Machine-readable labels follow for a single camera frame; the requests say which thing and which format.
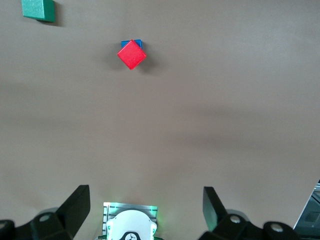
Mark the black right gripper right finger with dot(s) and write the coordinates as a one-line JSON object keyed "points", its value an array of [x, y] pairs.
{"points": [[212, 212]]}

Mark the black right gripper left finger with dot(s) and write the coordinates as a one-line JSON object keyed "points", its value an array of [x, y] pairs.
{"points": [[72, 212]]}

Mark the red wooden block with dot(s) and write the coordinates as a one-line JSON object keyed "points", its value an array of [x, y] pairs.
{"points": [[131, 55]]}

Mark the blue wooden block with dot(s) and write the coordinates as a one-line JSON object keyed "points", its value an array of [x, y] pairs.
{"points": [[123, 43]]}

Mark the green wooden block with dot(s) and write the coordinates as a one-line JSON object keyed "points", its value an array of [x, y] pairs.
{"points": [[35, 8]]}

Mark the brown table cover sheet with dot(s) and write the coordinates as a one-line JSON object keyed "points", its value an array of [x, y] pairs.
{"points": [[200, 100]]}

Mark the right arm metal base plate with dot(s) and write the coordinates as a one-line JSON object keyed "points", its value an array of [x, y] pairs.
{"points": [[130, 207]]}

